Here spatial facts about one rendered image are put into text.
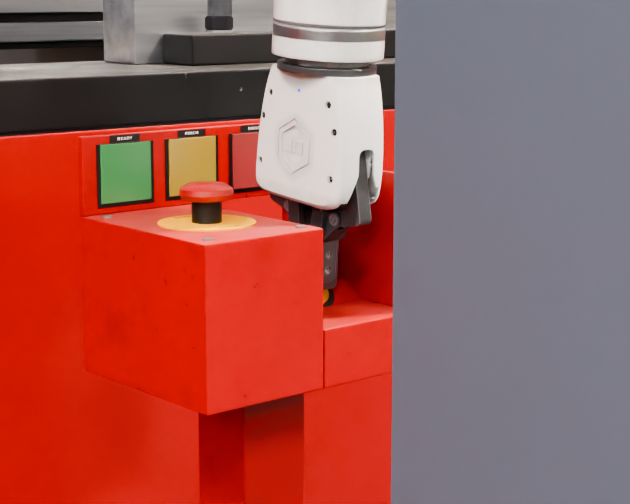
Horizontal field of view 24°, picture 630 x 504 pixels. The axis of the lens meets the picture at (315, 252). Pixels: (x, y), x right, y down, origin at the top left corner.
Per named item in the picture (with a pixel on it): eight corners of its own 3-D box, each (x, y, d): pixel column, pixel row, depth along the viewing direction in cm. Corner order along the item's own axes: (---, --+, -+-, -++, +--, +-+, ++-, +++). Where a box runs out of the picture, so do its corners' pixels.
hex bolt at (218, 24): (215, 33, 141) (215, 16, 141) (199, 32, 143) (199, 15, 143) (238, 32, 143) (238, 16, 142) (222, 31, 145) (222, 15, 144)
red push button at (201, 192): (200, 238, 104) (200, 187, 103) (168, 230, 107) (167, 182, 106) (245, 232, 106) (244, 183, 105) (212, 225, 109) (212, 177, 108)
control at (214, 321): (206, 416, 100) (203, 155, 96) (83, 370, 112) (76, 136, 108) (416, 368, 112) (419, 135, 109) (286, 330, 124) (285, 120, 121)
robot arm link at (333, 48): (246, 17, 109) (244, 57, 110) (323, 30, 102) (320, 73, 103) (331, 15, 114) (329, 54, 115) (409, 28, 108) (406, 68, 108)
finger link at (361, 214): (339, 114, 108) (300, 153, 112) (380, 205, 105) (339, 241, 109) (351, 113, 108) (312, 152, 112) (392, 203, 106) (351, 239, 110)
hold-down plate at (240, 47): (192, 66, 138) (192, 34, 138) (162, 63, 142) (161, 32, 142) (425, 56, 156) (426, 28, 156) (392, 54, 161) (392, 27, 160)
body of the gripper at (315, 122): (246, 44, 110) (239, 189, 113) (334, 61, 103) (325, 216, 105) (321, 42, 115) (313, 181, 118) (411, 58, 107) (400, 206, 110)
